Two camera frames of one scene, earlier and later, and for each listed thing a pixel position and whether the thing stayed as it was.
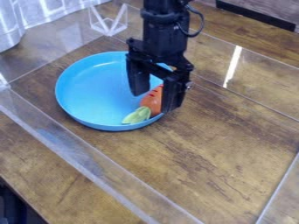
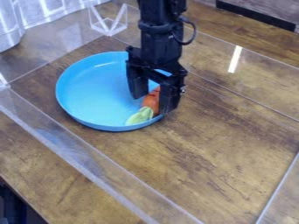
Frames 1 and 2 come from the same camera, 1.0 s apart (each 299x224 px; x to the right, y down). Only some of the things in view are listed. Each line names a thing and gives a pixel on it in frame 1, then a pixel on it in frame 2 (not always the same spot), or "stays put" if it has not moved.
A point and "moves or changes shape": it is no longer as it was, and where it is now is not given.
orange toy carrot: x=150 y=107 stays put
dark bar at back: x=251 y=15 stays put
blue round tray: x=164 y=66 moves or changes shape
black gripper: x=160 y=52 stays put
